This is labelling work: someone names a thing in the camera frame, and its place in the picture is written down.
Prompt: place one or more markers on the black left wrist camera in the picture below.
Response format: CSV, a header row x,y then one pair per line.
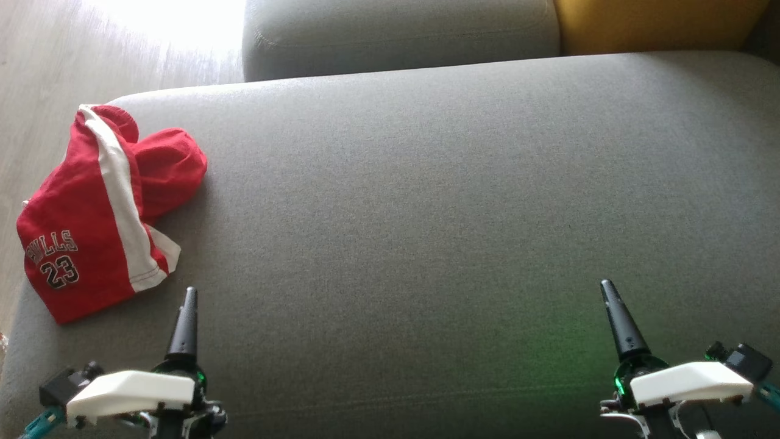
x,y
61,387

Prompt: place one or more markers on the red Bulls basketball shorts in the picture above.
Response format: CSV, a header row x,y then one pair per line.
x,y
79,201

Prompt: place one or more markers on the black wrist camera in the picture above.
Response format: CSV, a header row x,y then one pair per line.
x,y
61,387
746,363

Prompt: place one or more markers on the yellow cushion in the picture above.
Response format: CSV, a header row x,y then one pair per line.
x,y
652,24

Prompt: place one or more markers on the grey sofa back cushion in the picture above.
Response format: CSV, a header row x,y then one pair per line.
x,y
396,36

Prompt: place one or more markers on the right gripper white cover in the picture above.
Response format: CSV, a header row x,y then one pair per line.
x,y
688,384

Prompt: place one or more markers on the dark olive cushion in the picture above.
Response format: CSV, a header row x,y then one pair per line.
x,y
766,36

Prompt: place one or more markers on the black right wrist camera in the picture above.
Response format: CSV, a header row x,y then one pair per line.
x,y
746,363

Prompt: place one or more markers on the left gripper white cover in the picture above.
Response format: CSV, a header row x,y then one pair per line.
x,y
134,390

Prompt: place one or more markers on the grey sofa seat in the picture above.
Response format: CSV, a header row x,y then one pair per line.
x,y
426,213

